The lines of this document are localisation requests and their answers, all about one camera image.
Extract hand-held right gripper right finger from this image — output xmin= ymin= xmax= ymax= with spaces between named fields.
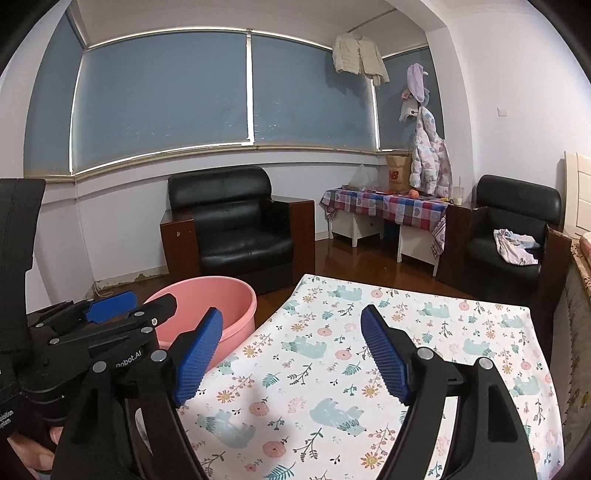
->
xmin=360 ymin=305 xmax=539 ymax=480

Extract black leather armchair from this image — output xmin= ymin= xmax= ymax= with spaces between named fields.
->
xmin=160 ymin=166 xmax=316 ymax=296
xmin=436 ymin=174 xmax=573 ymax=342

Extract pink plastic basin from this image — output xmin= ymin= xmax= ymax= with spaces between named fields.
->
xmin=143 ymin=277 xmax=258 ymax=363

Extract cream hanging jacket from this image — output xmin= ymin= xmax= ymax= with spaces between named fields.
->
xmin=332 ymin=32 xmax=391 ymax=86

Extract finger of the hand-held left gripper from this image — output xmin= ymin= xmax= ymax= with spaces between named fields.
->
xmin=28 ymin=291 xmax=137 ymax=340
xmin=28 ymin=295 xmax=178 ymax=391

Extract purple hat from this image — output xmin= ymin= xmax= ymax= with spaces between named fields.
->
xmin=406 ymin=64 xmax=430 ymax=103

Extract brown paper bag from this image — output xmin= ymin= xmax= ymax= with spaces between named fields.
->
xmin=387 ymin=154 xmax=413 ymax=193

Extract blue roller blind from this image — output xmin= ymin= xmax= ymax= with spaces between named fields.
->
xmin=23 ymin=9 xmax=86 ymax=176
xmin=376 ymin=46 xmax=446 ymax=151
xmin=71 ymin=44 xmax=254 ymax=171
xmin=252 ymin=34 xmax=379 ymax=151

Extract small clear plastic bag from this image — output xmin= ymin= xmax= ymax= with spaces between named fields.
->
xmin=352 ymin=164 xmax=376 ymax=188

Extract bed with patterned bedding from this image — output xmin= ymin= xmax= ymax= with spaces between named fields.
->
xmin=551 ymin=235 xmax=591 ymax=462

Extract white desk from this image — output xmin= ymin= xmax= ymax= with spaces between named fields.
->
xmin=330 ymin=212 xmax=439 ymax=278

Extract cream bed headboard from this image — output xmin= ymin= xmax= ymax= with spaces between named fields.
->
xmin=564 ymin=150 xmax=591 ymax=241

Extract checkered cloth side table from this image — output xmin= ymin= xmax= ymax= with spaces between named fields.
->
xmin=322 ymin=187 xmax=448 ymax=266

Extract pastel printed puffer jacket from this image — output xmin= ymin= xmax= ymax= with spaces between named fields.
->
xmin=409 ymin=107 xmax=452 ymax=197

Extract crumpled light clothes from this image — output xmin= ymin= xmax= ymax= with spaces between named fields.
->
xmin=493 ymin=228 xmax=541 ymax=266

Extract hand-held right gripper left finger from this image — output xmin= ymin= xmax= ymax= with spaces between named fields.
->
xmin=51 ymin=307 xmax=225 ymax=480

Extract person's left hand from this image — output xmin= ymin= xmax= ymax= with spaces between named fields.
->
xmin=4 ymin=425 xmax=65 ymax=476

